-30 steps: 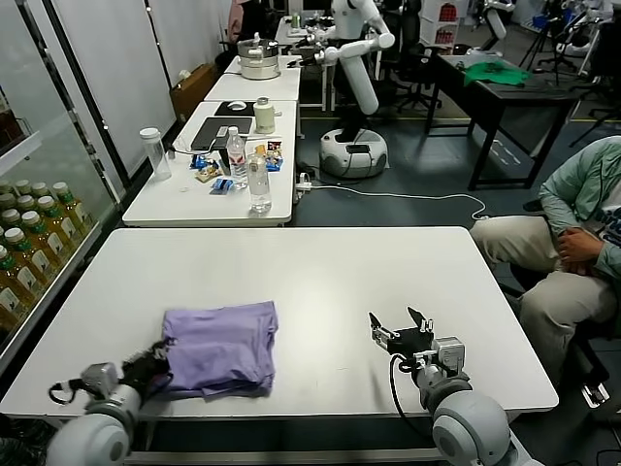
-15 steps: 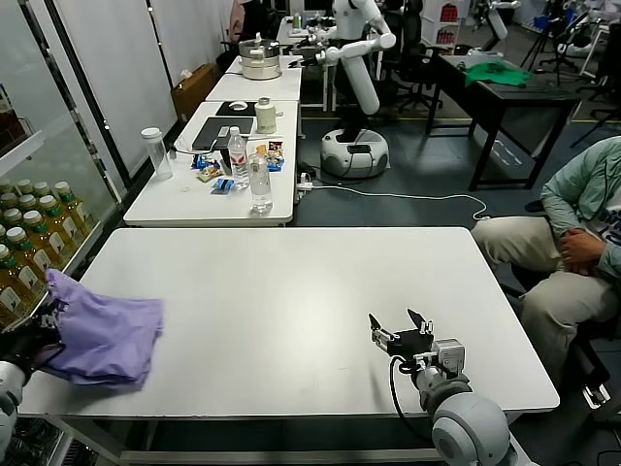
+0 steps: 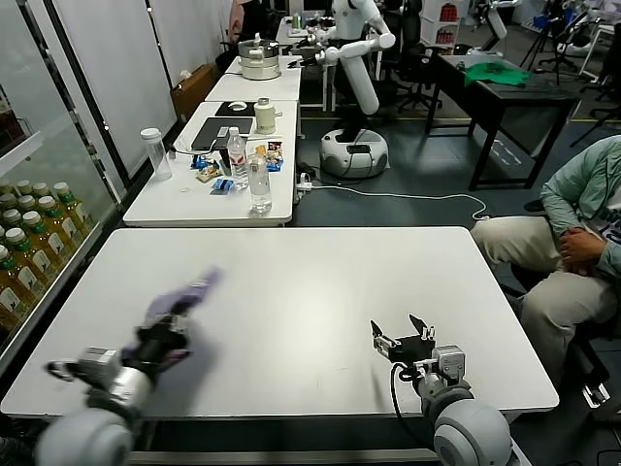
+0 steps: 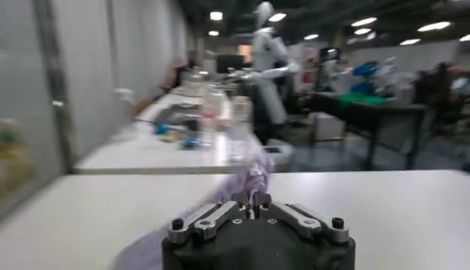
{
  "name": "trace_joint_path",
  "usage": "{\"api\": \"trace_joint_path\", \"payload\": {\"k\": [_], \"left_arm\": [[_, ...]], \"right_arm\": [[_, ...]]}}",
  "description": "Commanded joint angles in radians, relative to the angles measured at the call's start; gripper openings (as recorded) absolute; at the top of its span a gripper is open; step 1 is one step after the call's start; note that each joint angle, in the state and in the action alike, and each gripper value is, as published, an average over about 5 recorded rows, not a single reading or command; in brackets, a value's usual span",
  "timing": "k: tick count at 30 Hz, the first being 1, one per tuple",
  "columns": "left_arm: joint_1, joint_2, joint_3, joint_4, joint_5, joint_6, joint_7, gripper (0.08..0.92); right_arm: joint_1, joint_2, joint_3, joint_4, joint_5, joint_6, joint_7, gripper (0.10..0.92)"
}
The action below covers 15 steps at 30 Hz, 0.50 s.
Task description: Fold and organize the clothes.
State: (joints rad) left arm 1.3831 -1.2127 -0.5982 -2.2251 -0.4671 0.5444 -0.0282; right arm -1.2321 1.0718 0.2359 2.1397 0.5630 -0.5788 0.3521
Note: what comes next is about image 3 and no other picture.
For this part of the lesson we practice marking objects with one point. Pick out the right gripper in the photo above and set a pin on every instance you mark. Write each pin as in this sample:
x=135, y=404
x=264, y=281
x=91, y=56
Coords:
x=416, y=348

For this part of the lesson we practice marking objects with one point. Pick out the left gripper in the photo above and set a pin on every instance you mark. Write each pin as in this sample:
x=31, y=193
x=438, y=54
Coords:
x=155, y=344

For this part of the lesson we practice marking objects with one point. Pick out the purple t-shirt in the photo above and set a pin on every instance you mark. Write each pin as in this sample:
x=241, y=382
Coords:
x=174, y=301

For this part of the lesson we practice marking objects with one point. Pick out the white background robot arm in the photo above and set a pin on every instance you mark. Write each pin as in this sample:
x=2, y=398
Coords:
x=497, y=24

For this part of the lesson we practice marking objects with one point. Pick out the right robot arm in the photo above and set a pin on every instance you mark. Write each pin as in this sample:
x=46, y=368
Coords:
x=470, y=429

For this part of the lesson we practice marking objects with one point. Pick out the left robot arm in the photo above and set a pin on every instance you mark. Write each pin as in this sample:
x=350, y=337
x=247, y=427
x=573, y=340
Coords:
x=87, y=432

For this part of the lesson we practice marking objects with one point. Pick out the seated person left hand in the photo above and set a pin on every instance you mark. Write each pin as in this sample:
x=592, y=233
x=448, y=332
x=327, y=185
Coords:
x=588, y=264

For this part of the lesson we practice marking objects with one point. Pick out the seated person right hand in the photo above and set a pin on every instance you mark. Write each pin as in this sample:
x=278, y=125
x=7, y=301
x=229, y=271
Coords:
x=581, y=242

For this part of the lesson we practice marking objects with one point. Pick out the white desk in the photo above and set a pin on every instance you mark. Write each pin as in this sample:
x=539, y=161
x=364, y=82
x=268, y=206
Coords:
x=262, y=89
x=160, y=209

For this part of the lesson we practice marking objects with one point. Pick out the yellow tea bottle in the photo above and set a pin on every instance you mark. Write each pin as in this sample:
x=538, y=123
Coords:
x=27, y=203
x=26, y=262
x=41, y=189
x=9, y=276
x=9, y=218
x=7, y=200
x=43, y=242
x=23, y=186
x=73, y=213
x=4, y=187
x=58, y=228

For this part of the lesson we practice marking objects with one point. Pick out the blue striped snack packet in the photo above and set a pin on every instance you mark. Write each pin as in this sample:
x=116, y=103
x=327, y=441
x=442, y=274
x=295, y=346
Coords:
x=221, y=186

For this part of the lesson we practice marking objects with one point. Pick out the clear nut snack packet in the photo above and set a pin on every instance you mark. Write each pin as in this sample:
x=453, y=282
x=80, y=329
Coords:
x=208, y=175

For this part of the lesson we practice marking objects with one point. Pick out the white power strip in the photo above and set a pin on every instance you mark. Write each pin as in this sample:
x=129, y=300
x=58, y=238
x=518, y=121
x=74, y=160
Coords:
x=304, y=183

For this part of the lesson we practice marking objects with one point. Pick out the blue candy wrapper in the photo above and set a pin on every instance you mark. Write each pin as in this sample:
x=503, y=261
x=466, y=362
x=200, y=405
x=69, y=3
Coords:
x=201, y=161

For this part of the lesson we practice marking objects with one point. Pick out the clear jar white lid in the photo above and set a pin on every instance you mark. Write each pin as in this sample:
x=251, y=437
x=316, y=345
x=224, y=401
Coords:
x=157, y=155

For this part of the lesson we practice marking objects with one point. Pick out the large clear water bottle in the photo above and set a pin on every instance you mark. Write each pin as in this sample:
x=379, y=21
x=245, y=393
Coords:
x=260, y=184

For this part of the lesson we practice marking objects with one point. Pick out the black swivel chair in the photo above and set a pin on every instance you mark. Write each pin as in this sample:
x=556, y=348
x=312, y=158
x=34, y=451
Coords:
x=599, y=369

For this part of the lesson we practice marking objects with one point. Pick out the water bottle red label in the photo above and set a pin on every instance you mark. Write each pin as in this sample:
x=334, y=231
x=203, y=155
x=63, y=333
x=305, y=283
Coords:
x=238, y=165

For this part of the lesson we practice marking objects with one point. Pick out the blue white snack packet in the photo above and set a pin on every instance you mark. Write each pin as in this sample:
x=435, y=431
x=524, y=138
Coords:
x=274, y=162

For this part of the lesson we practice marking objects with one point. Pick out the dark grey laptop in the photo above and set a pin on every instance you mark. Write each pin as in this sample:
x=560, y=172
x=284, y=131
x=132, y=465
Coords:
x=213, y=133

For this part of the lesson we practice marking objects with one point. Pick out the orange snack packet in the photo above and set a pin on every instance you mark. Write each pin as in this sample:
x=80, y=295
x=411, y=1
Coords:
x=260, y=149

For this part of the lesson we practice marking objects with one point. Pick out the small white remote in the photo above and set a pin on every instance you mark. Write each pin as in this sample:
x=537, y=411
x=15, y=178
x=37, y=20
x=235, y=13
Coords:
x=223, y=131

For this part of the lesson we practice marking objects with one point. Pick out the seated person green jacket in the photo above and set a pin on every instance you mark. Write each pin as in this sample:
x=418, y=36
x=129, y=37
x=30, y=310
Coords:
x=582, y=189

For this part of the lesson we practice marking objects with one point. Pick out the red black snack packet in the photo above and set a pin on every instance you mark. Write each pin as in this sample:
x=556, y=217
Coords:
x=274, y=145

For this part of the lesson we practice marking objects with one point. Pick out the black mouse pad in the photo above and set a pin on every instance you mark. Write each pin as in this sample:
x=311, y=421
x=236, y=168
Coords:
x=220, y=108

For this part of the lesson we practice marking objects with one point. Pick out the glass door display fridge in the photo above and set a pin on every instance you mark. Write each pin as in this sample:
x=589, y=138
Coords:
x=48, y=121

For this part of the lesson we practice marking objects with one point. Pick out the cardboard box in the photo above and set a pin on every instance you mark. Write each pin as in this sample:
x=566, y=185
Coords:
x=194, y=97

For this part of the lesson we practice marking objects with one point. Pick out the white computer mouse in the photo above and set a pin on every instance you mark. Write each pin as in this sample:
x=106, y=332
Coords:
x=237, y=105

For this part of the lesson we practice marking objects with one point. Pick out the cream canister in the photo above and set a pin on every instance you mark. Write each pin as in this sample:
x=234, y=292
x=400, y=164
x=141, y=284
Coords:
x=265, y=116

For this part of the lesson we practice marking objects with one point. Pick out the white humanoid robot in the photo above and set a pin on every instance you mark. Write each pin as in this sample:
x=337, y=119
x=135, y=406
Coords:
x=359, y=82

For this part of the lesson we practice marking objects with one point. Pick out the black table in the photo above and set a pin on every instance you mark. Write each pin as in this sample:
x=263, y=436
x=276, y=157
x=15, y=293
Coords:
x=524, y=97

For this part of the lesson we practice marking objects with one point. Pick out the black office chair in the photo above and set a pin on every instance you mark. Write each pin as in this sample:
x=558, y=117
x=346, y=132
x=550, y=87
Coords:
x=412, y=63

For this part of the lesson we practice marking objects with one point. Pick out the green cloth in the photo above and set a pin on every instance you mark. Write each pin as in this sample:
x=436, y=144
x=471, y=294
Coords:
x=495, y=75

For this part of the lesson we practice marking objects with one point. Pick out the steel steamer pot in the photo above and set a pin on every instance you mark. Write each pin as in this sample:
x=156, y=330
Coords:
x=259, y=68

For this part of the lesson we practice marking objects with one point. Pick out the white shelf red items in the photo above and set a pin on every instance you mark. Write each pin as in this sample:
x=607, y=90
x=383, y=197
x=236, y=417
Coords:
x=446, y=34

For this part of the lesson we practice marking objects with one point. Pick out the black tripod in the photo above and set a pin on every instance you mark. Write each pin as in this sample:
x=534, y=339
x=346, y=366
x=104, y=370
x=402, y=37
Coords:
x=536, y=43

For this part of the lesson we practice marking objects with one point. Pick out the person in pink top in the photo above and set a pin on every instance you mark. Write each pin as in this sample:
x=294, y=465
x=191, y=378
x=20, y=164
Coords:
x=237, y=19

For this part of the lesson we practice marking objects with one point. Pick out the green bottle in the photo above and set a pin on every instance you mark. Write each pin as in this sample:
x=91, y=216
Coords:
x=296, y=21

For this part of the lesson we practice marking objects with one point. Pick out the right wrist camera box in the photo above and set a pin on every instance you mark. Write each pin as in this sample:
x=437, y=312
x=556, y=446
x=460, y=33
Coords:
x=449, y=361

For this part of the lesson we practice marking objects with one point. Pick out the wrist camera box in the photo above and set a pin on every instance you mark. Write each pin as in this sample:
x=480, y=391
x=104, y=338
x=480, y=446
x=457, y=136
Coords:
x=97, y=364
x=449, y=361

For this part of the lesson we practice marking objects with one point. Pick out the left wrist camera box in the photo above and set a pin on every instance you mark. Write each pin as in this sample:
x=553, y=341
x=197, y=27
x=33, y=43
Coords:
x=97, y=364

